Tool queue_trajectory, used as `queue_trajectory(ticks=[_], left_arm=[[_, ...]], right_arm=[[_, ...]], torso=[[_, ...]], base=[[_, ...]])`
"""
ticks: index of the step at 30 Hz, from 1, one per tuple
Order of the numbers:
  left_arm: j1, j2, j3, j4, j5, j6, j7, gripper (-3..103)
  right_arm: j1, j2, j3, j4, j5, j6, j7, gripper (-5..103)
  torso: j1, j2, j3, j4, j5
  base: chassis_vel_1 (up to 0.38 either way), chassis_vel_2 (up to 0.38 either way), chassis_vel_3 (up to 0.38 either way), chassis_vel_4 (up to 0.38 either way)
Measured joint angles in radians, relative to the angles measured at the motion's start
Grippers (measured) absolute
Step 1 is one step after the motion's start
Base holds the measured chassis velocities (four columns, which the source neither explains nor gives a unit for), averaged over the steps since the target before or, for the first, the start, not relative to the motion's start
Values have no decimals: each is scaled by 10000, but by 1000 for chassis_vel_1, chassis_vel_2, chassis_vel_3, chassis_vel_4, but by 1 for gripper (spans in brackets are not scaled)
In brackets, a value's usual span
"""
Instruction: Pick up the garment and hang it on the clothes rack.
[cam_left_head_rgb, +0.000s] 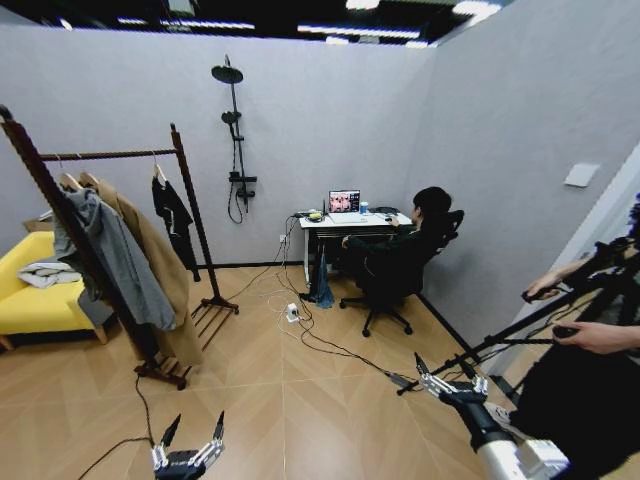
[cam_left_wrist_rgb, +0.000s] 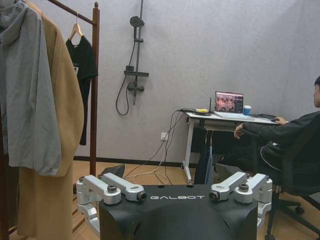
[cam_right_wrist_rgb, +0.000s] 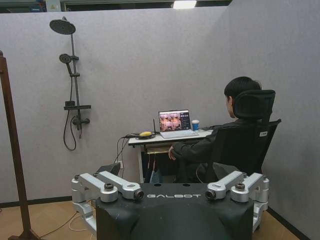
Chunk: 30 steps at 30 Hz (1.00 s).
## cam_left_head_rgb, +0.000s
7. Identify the crumpled grey cloth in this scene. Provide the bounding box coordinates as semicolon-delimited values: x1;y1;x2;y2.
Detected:
16;260;87;290

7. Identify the tan long coat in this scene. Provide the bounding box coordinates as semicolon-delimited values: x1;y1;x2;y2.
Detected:
78;171;206;367

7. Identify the seated person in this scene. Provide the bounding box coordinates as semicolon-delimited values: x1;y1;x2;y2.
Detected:
340;185;454;302

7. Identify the blue hanging cloth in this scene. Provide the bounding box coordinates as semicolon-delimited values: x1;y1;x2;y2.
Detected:
306;248;336;310

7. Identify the yellow sofa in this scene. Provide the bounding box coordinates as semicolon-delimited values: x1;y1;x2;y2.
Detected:
0;230;122;352

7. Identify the cardboard box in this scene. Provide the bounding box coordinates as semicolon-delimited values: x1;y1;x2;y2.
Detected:
21;211;57;234

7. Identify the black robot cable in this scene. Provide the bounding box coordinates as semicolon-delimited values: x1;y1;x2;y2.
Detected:
76;372;157;480

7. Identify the black shower set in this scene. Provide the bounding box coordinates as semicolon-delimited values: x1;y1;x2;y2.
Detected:
210;53;259;227

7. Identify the black garment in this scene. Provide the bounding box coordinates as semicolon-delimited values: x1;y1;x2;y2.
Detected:
150;174;202;284

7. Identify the white desk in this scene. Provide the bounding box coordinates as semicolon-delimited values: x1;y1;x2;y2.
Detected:
286;208;417;297

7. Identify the black office chair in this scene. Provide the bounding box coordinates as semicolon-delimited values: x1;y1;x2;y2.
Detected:
339;209;467;339

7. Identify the open laptop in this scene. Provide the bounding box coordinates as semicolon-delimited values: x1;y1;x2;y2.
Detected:
326;188;370;225

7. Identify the black power adapter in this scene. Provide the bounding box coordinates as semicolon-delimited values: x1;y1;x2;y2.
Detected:
383;370;420;392

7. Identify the white wall plate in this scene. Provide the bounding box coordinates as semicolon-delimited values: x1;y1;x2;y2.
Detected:
564;161;602;189

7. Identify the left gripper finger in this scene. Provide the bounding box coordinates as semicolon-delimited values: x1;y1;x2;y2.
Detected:
151;413;183;470
192;410;226;467

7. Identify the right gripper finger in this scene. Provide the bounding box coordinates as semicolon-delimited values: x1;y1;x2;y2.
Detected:
461;359;490;400
413;351;452;397

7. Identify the grey hooded garment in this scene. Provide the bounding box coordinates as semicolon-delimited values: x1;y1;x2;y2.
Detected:
51;186;178;333

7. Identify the dark wooden clothes rack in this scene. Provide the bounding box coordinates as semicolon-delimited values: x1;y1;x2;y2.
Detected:
0;103;240;392

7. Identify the long black floor cable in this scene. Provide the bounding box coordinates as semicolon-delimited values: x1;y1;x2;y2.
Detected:
298;298;396;377

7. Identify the white floor cable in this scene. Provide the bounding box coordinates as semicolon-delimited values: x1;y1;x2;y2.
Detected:
263;291;302;327

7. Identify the ceiling light strip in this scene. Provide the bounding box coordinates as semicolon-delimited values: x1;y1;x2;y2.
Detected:
159;18;257;32
296;23;422;41

